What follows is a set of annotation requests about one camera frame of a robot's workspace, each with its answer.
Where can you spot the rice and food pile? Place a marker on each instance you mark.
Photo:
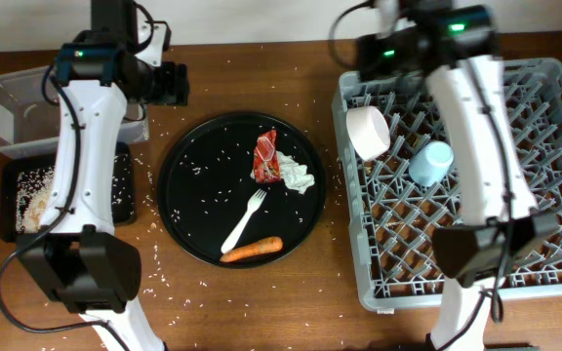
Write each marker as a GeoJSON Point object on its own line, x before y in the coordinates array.
{"type": "Point", "coordinates": [33, 193]}

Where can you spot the orange carrot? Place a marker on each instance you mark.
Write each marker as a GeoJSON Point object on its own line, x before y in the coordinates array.
{"type": "Point", "coordinates": [267, 245]}

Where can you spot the white napkin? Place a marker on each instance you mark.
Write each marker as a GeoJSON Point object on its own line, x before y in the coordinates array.
{"type": "Point", "coordinates": [294, 175]}

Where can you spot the clear plastic bin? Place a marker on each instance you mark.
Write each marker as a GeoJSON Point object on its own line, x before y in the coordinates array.
{"type": "Point", "coordinates": [30, 126]}

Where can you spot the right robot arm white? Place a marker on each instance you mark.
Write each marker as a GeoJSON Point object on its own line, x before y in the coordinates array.
{"type": "Point", "coordinates": [457, 52]}

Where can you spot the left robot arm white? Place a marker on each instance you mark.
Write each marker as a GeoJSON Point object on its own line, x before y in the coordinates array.
{"type": "Point", "coordinates": [75, 257]}

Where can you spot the black rectangular tray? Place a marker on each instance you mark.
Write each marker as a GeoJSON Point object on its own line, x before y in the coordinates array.
{"type": "Point", "coordinates": [122, 197]}

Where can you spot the light blue cup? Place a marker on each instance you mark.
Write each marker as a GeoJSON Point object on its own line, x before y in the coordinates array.
{"type": "Point", "coordinates": [431, 164]}

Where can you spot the pink bowl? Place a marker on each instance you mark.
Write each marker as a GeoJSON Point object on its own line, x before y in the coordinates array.
{"type": "Point", "coordinates": [368, 132]}

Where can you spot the round black tray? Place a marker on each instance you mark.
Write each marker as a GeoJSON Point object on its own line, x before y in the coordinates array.
{"type": "Point", "coordinates": [205, 182]}

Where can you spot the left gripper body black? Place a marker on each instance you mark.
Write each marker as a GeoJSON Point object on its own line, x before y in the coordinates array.
{"type": "Point", "coordinates": [164, 85]}

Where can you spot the white plastic fork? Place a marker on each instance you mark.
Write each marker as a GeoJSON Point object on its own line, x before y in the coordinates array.
{"type": "Point", "coordinates": [253, 205]}

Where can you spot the grey dishwasher rack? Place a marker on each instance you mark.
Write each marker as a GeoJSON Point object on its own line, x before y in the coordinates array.
{"type": "Point", "coordinates": [392, 218]}

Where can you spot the red snack wrapper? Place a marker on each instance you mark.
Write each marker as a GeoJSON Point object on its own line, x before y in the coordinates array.
{"type": "Point", "coordinates": [266, 167]}

